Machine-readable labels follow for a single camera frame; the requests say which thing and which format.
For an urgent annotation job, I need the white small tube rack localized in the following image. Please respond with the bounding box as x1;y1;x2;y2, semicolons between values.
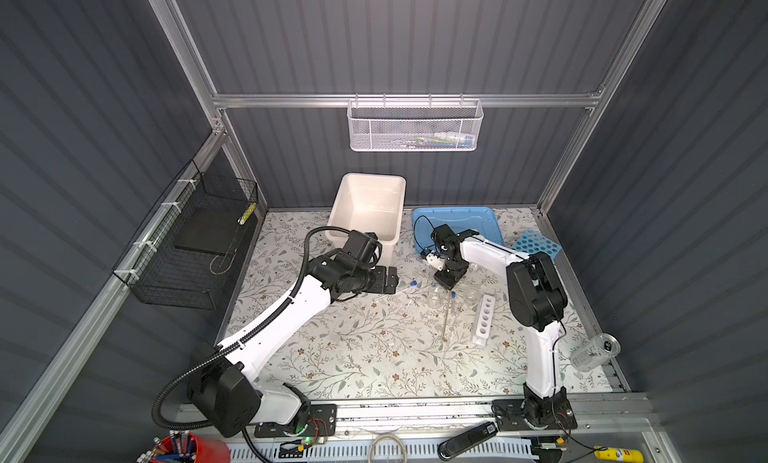
470;294;496;347

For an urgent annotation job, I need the clear plastic measuring cup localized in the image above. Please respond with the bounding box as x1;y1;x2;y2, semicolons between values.
570;333;621;372

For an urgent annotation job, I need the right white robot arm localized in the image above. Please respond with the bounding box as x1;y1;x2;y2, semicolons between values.
431;224;578;431

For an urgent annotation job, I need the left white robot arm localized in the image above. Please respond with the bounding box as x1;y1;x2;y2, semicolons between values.
151;227;398;437

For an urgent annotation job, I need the blue plastic bin lid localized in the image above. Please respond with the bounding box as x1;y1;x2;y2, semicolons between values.
412;206;505;254

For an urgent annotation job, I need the long glass stirring rod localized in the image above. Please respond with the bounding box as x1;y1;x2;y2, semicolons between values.
440;300;452;344

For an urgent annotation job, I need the white plastic storage bin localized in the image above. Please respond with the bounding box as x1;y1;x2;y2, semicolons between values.
327;173;406;266

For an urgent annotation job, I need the blue test tube rack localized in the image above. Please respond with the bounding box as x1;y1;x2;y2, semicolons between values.
512;229;562;260

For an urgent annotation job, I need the yellow brush in basket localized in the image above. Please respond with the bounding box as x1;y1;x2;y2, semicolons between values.
238;202;258;226

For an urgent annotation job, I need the black handheld device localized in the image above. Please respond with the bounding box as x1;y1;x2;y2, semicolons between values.
437;421;499;461

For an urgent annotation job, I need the yellow bottle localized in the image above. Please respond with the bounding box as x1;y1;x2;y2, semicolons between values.
594;447;645;463

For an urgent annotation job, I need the red pen cup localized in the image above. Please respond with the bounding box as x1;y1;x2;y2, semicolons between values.
136;431;231;463

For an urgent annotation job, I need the white wire wall basket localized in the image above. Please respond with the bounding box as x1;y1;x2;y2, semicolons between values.
346;98;484;152

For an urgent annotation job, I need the coiled beige cable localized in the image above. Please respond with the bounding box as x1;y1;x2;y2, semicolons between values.
367;432;409;463

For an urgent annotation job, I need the black wire wall basket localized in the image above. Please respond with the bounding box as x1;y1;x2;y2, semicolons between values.
113;161;259;310

